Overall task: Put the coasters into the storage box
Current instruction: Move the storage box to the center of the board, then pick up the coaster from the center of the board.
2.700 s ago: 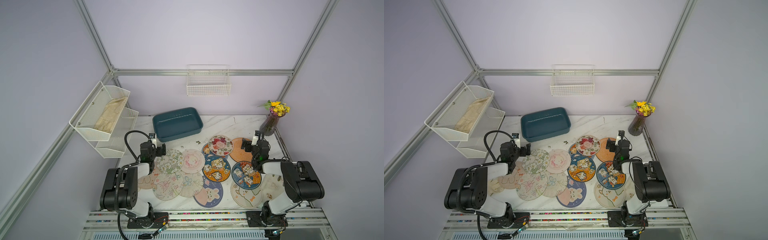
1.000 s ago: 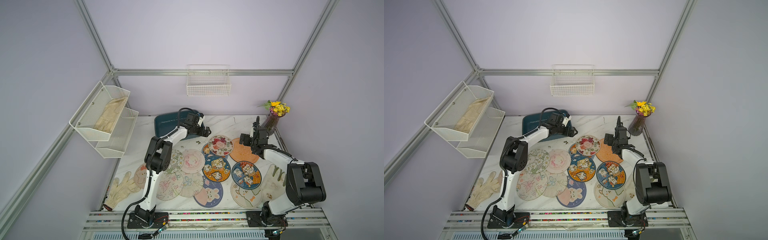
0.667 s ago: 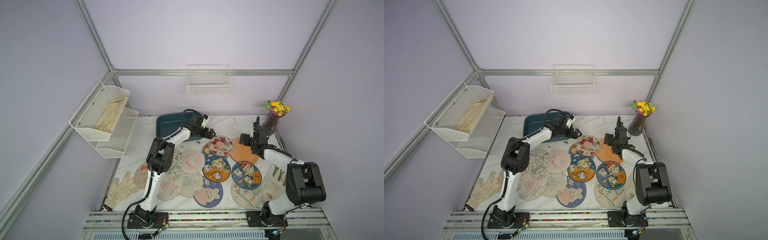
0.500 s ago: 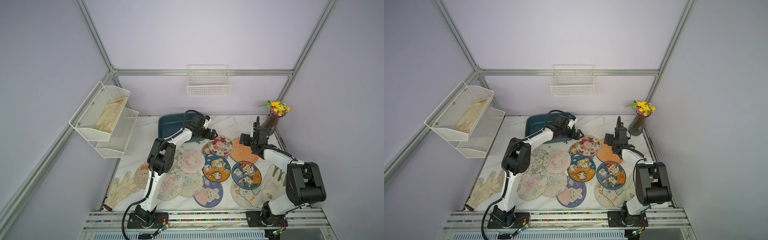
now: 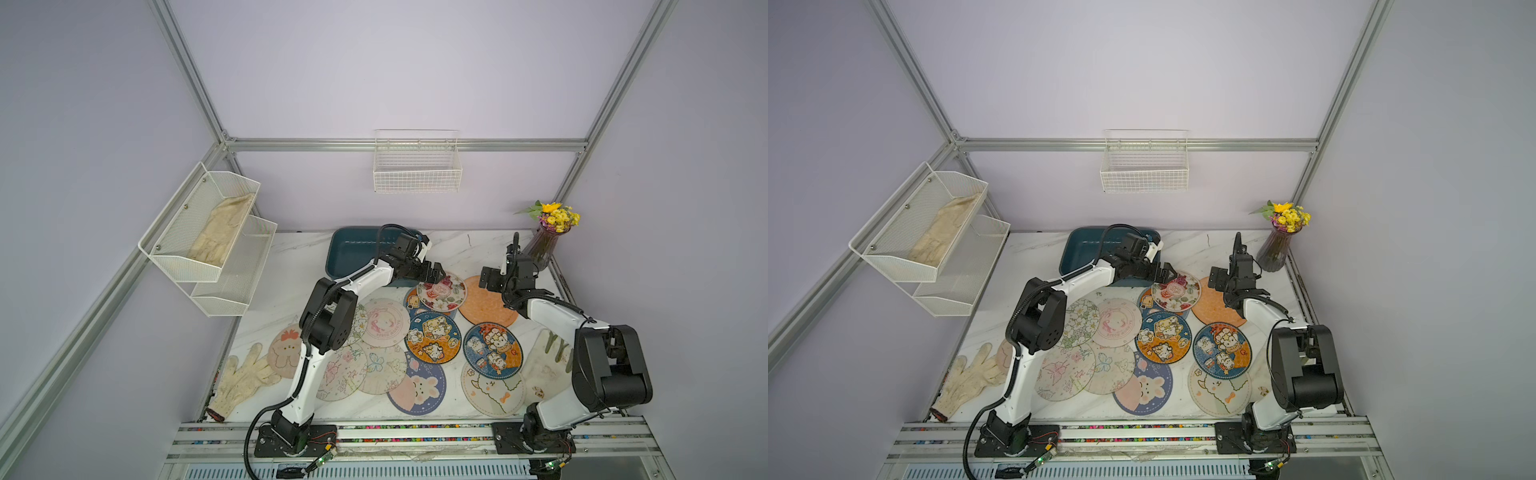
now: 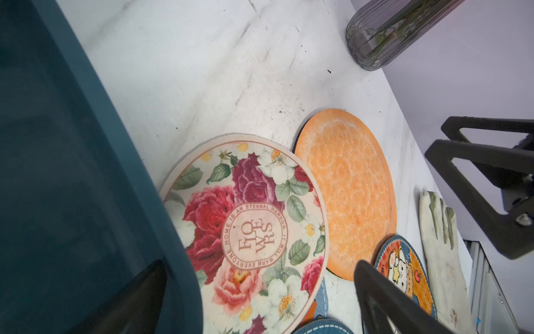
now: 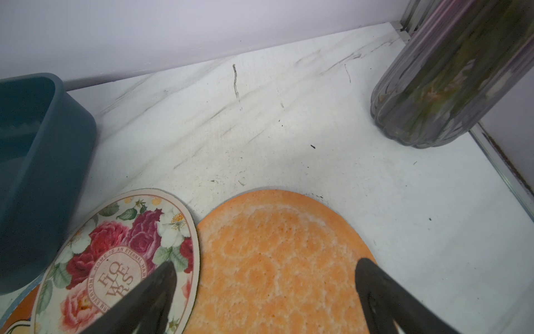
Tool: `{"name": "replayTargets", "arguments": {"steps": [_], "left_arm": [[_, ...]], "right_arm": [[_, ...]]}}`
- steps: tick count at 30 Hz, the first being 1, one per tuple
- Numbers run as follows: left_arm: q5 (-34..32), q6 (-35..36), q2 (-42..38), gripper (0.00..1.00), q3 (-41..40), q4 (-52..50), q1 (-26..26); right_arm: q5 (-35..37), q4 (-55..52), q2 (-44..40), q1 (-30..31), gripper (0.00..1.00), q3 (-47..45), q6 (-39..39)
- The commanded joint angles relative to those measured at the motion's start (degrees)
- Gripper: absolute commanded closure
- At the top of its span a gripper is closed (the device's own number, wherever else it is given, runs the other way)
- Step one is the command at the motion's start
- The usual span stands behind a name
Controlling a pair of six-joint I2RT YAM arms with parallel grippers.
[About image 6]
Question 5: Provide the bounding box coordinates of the ribbed glass vase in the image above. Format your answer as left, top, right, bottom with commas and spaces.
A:
346, 0, 462, 71

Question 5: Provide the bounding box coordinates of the plain orange coaster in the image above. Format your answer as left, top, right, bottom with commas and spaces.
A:
295, 109, 397, 281

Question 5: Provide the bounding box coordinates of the white green glove on table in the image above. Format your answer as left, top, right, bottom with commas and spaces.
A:
419, 191, 477, 333

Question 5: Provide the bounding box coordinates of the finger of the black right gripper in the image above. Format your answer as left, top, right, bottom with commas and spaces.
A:
441, 116, 533, 188
425, 140, 533, 260

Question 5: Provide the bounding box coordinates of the rose flower coaster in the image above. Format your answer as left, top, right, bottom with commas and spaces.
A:
160, 134, 329, 333

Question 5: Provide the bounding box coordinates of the teal red cartoon coaster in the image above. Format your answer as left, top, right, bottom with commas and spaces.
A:
374, 235, 437, 319

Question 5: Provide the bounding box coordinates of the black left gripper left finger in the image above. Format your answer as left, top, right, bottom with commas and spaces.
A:
68, 260, 167, 333

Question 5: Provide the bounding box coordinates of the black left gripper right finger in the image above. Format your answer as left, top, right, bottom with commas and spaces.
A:
354, 260, 451, 334

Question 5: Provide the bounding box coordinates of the blue denim bear coaster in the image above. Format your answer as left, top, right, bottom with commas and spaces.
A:
293, 279, 353, 334

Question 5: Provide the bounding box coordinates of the teal plastic storage box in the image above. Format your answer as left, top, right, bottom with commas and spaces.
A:
1, 1, 203, 333

